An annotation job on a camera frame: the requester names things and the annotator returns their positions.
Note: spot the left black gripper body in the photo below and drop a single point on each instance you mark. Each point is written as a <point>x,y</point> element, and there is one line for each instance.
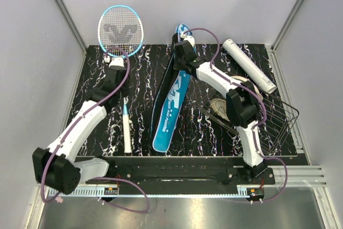
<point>118,71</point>

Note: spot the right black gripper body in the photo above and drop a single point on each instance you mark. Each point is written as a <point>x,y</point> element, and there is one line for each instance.
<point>178,63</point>

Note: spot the blue racket cover bag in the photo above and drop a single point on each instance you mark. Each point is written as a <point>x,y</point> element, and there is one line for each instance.
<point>168,100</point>

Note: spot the blue badminton racket front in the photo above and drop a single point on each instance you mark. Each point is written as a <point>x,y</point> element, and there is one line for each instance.
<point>120,31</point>

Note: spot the white shuttlecock tube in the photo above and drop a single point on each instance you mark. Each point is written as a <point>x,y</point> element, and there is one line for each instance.
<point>249,67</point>

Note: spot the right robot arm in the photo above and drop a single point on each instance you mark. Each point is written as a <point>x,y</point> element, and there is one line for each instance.
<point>242,105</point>

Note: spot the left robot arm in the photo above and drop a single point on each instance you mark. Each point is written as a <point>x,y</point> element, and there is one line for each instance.
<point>56,166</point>

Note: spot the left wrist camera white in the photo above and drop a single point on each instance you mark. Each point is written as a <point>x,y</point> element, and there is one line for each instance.
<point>114,61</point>

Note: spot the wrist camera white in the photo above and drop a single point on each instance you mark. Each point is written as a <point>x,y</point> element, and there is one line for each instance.
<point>114,61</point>
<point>189,38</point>

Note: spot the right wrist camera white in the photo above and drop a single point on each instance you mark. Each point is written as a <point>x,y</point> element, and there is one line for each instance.
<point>189,38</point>

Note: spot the black wire dish rack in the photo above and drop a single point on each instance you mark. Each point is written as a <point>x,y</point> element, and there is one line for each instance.
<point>275,134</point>

